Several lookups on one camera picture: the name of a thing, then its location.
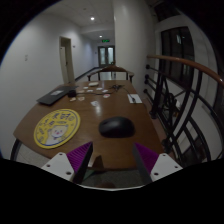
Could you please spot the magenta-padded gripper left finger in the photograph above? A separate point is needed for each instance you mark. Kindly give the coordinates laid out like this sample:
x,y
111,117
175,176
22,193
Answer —
x,y
63,165

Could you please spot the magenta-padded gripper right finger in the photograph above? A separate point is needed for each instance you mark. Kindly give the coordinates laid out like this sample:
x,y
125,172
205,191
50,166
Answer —
x,y
160,165

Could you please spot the black computer mouse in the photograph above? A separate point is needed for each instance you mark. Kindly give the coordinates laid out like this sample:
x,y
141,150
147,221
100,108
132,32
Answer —
x,y
116,127

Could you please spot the round yellow cartoon mouse pad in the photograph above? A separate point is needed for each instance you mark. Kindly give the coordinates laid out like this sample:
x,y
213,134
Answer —
x,y
56,128

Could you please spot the small pale sticker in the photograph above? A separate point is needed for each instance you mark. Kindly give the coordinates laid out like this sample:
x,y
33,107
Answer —
x,y
80,91
72,99
81,98

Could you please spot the black closed laptop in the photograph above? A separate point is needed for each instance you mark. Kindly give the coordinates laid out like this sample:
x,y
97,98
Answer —
x,y
55,95

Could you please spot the white paper sheet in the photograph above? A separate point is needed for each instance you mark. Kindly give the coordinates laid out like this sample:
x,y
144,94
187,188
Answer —
x,y
135,98

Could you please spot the small black box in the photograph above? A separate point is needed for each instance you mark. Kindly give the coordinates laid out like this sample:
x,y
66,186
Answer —
x,y
72,93

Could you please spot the small red and white sticker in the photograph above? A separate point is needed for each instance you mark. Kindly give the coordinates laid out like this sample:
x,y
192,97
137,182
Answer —
x,y
106,96

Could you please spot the flat white box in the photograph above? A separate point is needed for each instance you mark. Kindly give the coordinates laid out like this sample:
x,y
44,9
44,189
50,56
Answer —
x,y
93,84

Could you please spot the white side door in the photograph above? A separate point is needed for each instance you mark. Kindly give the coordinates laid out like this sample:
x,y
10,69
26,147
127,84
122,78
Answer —
x,y
66,60

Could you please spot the black railing with wooden handrail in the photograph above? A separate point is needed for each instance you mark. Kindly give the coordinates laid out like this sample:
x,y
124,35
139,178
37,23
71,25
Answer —
x,y
186,63

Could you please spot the wooden armchair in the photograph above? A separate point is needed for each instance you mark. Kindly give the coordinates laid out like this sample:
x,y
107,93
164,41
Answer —
x,y
111,69

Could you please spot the dark window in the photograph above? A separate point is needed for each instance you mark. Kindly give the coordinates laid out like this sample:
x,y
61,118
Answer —
x,y
176,53

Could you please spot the glass double door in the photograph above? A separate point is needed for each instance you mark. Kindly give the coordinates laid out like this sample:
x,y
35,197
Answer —
x,y
106,56

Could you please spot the green exit sign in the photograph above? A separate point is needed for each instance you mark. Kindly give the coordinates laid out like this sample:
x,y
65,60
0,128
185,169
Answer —
x,y
105,40

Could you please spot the white wall switch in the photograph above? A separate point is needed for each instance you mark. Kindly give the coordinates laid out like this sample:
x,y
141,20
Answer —
x,y
26,57

